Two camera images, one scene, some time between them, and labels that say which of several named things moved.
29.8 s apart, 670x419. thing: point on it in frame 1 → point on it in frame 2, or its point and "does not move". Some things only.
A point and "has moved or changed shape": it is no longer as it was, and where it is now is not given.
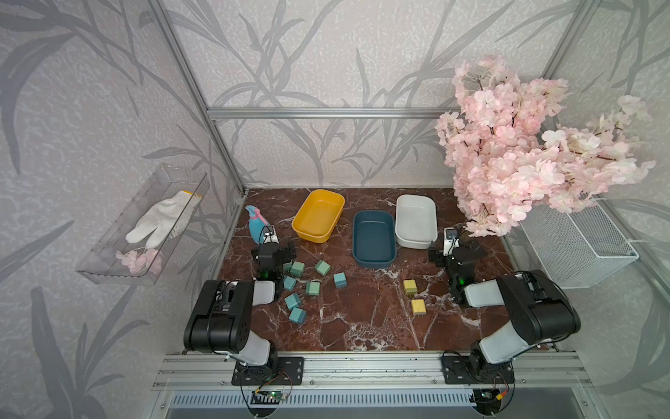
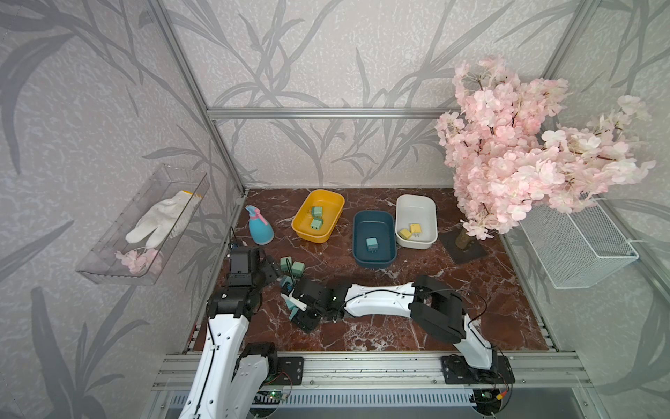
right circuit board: x=486 y=399 does not move
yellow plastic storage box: x=317 y=215 does not move
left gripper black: x=285 y=255 → x=269 y=266
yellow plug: x=410 y=287 has moved or changed shape
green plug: x=322 y=267 → x=316 y=223
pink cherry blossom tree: x=505 y=161 does not move
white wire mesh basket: x=577 y=248 does not move
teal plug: x=340 y=280 has moved or changed shape
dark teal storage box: x=374 y=244 does not move
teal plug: x=289 y=283 does not move
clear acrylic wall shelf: x=139 y=243 does not move
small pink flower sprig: x=151 y=261 does not move
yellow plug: x=418 y=306 has moved or changed shape
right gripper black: x=438 y=253 → x=299 y=321
